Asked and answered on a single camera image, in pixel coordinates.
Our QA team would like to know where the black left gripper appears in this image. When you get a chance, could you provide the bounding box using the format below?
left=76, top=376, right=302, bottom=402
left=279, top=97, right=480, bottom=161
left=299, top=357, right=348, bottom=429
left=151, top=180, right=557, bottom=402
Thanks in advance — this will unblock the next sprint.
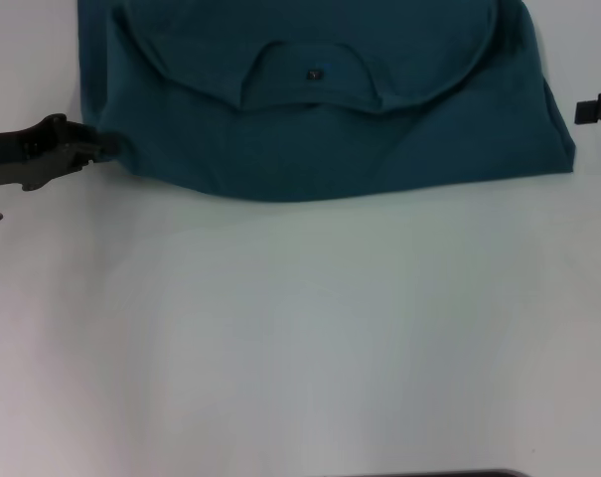
left=0, top=113, right=120, bottom=193

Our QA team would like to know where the teal blue printed t-shirt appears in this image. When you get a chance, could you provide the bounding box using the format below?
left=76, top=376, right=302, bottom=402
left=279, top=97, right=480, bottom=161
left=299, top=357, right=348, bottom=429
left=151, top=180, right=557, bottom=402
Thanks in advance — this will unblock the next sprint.
left=75, top=0, right=577, bottom=205

